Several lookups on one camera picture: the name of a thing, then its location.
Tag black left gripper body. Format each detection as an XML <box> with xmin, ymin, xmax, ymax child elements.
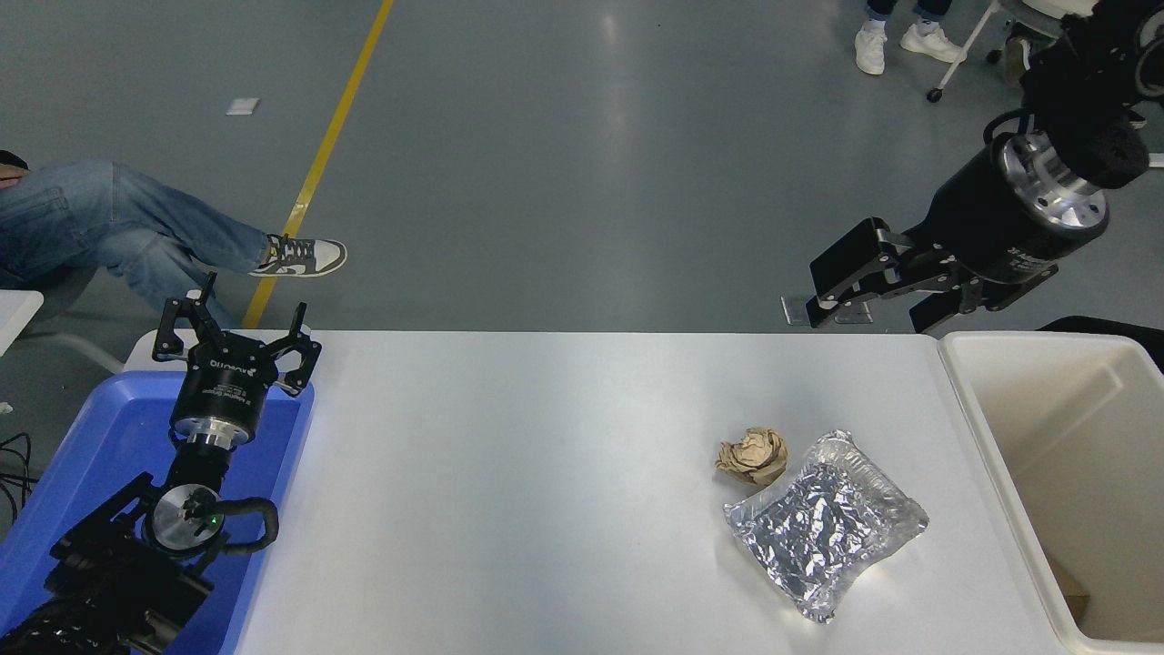
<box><xmin>171</xmin><ymin>331</ymin><xmax>292</xmax><ymax>428</ymax></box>

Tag seated person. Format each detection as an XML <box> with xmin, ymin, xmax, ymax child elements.
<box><xmin>0</xmin><ymin>150</ymin><xmax>348</xmax><ymax>292</ymax></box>

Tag crumpled tan paper ball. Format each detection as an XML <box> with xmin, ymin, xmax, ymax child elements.
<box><xmin>715</xmin><ymin>428</ymin><xmax>789</xmax><ymax>488</ymax></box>

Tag small white side table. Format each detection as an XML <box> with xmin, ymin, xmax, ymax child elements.
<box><xmin>0</xmin><ymin>289</ymin><xmax>124</xmax><ymax>376</ymax></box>

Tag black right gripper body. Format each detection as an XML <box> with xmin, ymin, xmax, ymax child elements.
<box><xmin>920</xmin><ymin>136</ymin><xmax>1085</xmax><ymax>287</ymax></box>

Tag white wheeled chair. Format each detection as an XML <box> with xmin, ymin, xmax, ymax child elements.
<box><xmin>928</xmin><ymin>0</ymin><xmax>1092</xmax><ymax>103</ymax></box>

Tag standing person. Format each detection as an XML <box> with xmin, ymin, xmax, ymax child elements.
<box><xmin>855</xmin><ymin>0</ymin><xmax>967</xmax><ymax>76</ymax></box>

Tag silver floor bracket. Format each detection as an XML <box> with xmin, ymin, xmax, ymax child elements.
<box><xmin>782</xmin><ymin>296</ymin><xmax>874</xmax><ymax>326</ymax></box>

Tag blue plastic tray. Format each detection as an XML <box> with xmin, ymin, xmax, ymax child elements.
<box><xmin>0</xmin><ymin>368</ymin><xmax>316</xmax><ymax>655</ymax></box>

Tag foil tray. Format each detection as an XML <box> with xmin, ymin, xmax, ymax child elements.
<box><xmin>724</xmin><ymin>429</ymin><xmax>930</xmax><ymax>624</ymax></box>

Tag thin black cables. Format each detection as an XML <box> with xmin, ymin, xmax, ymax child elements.
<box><xmin>0</xmin><ymin>432</ymin><xmax>37</xmax><ymax>529</ymax></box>

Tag large pale plastic bin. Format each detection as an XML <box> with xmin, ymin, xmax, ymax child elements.
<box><xmin>938</xmin><ymin>330</ymin><xmax>1164</xmax><ymax>655</ymax></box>

